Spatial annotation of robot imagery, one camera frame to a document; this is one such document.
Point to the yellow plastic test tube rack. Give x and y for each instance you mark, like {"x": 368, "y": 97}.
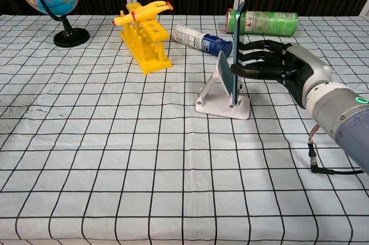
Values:
{"x": 150, "y": 64}

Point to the yellow rubber chicken toy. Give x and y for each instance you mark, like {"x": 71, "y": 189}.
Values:
{"x": 144, "y": 14}

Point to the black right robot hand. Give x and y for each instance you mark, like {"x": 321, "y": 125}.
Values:
{"x": 297, "y": 72}

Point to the white folding phone stand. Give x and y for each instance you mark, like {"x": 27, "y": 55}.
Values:
{"x": 219, "y": 110}

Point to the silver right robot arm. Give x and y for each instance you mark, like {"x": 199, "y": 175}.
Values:
{"x": 340, "y": 109}

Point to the black smartphone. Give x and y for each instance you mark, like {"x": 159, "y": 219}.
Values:
{"x": 237, "y": 40}

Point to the blue and white can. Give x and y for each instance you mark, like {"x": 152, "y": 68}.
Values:
{"x": 199, "y": 39}

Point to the white black-grid tablecloth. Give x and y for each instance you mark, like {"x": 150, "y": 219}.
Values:
{"x": 144, "y": 155}

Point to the green chips canister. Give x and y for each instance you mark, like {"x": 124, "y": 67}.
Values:
{"x": 271, "y": 23}

